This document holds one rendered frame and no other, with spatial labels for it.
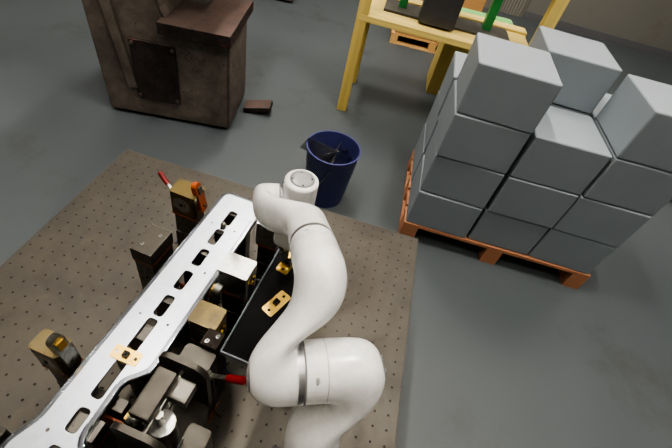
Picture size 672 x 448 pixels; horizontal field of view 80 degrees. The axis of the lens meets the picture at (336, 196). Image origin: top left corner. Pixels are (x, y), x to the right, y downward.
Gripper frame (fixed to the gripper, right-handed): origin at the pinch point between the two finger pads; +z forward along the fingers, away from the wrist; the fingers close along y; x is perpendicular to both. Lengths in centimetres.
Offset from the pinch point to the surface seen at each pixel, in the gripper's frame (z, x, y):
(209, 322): 14.6, 22.4, 11.4
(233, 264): 11.6, 4.2, 16.5
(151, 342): 22.6, 32.6, 24.1
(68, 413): 23, 56, 28
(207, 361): 14.6, 31.5, 4.8
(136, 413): 4, 51, 7
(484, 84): -7, -148, -31
